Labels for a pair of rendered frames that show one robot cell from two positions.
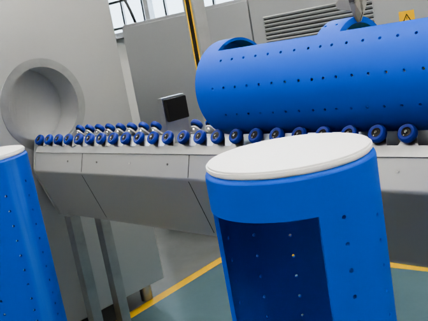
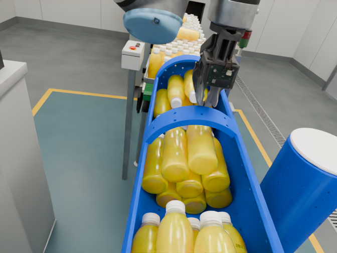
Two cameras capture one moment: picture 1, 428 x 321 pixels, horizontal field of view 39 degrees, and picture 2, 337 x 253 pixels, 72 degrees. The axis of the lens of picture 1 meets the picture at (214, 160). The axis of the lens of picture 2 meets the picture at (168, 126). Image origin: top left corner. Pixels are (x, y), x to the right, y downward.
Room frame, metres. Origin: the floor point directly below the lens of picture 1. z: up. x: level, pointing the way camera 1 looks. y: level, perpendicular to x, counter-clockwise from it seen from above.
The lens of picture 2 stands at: (1.95, -0.14, 1.52)
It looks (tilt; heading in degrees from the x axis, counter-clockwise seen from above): 35 degrees down; 219
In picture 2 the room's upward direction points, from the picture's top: 11 degrees clockwise
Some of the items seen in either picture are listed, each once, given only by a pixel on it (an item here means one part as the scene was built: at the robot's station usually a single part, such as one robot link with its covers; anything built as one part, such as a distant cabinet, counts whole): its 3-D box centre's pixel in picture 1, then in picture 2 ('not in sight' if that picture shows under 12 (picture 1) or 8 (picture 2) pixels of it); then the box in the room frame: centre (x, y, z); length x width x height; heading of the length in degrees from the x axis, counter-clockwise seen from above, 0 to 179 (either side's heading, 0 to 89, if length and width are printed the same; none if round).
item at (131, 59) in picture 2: not in sight; (133, 54); (1.11, -1.17, 1.05); 0.20 x 0.10 x 0.10; 44
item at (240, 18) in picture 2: not in sight; (232, 13); (1.50, -0.40, 1.45); 0.10 x 0.09 x 0.05; 134
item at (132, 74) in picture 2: not in sight; (128, 130); (1.11, -1.17, 0.50); 0.04 x 0.04 x 1.00; 44
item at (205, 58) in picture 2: not in sight; (219, 55); (1.51, -0.39, 1.37); 0.09 x 0.08 x 0.12; 44
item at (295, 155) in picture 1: (287, 154); (327, 150); (0.99, -0.12, 1.03); 0.28 x 0.28 x 0.01
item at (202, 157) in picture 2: not in sight; (199, 141); (1.52, -0.37, 1.15); 0.19 x 0.07 x 0.07; 44
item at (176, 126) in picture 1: (176, 118); not in sight; (2.03, 0.10, 1.00); 0.10 x 0.04 x 0.15; 134
